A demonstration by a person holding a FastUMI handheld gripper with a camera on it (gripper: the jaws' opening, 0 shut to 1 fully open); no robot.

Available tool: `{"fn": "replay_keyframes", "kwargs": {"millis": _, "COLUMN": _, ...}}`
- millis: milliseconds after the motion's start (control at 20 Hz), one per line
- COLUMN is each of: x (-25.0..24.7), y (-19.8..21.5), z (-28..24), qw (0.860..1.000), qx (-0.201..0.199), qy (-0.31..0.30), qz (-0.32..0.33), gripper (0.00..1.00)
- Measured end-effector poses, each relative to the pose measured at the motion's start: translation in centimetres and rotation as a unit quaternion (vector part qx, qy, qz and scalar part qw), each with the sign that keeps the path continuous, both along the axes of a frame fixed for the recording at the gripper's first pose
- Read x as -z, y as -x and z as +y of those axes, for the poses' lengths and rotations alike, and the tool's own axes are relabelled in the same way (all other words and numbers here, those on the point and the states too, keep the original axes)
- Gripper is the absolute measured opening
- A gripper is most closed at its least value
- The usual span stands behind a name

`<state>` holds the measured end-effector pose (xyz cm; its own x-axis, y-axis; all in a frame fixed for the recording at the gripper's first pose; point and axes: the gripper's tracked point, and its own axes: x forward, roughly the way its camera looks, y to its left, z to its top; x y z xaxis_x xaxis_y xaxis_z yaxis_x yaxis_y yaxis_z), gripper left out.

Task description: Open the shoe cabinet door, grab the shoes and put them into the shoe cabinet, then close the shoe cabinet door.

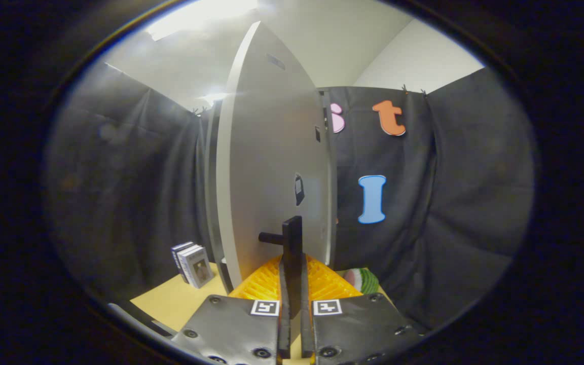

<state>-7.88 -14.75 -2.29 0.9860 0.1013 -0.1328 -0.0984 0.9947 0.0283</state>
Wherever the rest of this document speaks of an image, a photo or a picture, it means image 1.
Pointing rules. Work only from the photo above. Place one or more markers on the black backdrop cloth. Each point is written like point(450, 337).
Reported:
point(449, 203)

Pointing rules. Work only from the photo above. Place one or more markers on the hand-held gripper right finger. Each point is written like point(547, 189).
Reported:
point(305, 329)

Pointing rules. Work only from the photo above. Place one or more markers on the white shoe cabinet door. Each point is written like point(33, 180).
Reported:
point(261, 152)

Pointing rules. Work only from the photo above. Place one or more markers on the white covered book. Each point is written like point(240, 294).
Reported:
point(198, 268)

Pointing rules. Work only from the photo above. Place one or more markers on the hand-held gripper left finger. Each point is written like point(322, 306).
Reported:
point(285, 329)

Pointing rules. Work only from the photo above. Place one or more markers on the grey shoe cabinet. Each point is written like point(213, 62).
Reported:
point(211, 203)

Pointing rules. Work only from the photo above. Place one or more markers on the blue spined book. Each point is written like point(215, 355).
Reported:
point(176, 253)

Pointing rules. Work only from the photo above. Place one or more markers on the watermelon slice toy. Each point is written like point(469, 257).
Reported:
point(363, 280)

